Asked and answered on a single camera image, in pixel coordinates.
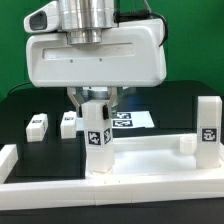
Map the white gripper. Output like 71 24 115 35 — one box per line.
24 1 167 120

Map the white desk top tray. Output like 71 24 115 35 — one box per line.
86 134 224 179

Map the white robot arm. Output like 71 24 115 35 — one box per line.
24 0 168 119

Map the fiducial marker sheet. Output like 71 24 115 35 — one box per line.
112 111 155 129

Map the white left fence piece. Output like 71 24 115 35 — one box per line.
0 144 18 184

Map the black cable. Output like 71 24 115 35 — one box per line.
7 81 33 97

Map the white front fence rail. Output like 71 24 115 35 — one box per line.
0 178 224 211

